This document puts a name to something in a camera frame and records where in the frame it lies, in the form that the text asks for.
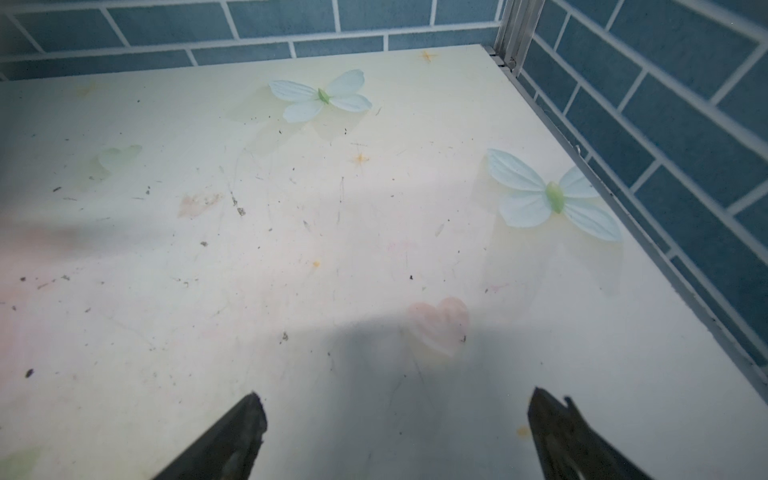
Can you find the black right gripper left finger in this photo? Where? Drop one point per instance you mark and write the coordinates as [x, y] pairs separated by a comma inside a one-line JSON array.
[[228, 449]]

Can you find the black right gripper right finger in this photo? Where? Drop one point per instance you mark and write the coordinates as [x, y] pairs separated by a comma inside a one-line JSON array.
[[568, 448]]

